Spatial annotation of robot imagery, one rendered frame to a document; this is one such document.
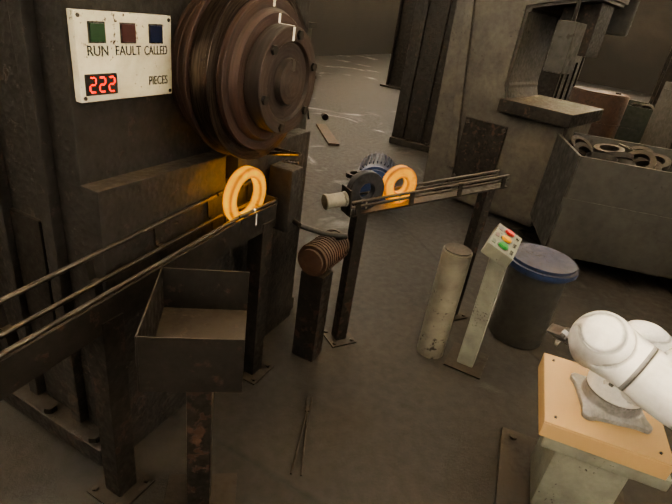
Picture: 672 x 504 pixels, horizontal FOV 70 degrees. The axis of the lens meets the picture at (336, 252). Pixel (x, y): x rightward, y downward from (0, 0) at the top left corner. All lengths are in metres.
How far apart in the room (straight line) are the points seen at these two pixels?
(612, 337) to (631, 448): 0.63
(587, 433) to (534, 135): 2.64
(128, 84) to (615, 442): 1.51
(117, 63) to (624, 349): 1.16
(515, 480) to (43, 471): 1.46
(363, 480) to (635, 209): 2.32
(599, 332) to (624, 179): 2.33
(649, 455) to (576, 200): 1.93
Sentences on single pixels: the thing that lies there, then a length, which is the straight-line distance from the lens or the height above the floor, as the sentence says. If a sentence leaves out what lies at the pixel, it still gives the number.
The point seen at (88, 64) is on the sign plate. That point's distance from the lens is 1.20.
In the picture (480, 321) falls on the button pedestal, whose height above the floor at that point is 0.24.
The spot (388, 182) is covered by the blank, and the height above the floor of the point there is 0.74.
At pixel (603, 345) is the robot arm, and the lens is 0.96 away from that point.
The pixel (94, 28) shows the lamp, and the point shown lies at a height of 1.21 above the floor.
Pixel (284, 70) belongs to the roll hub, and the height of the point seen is 1.15.
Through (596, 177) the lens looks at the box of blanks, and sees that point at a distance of 3.20.
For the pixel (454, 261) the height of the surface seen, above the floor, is 0.49.
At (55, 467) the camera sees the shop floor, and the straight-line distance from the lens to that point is 1.77.
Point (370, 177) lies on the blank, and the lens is 1.84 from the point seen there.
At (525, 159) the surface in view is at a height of 0.50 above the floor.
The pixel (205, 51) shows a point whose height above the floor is 1.18.
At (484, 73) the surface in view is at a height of 1.02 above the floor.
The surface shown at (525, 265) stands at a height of 0.42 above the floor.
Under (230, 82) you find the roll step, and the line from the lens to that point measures 1.28.
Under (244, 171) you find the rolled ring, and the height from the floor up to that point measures 0.84.
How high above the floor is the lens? 1.32
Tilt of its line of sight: 27 degrees down
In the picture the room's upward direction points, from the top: 9 degrees clockwise
